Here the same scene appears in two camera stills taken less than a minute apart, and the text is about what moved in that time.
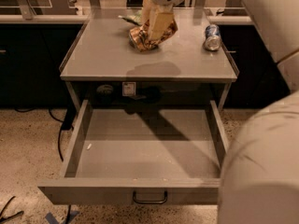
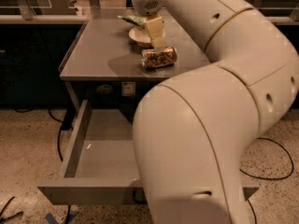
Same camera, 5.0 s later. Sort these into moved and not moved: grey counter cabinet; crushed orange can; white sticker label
Moved: crushed orange can
Not moved: white sticker label; grey counter cabinet
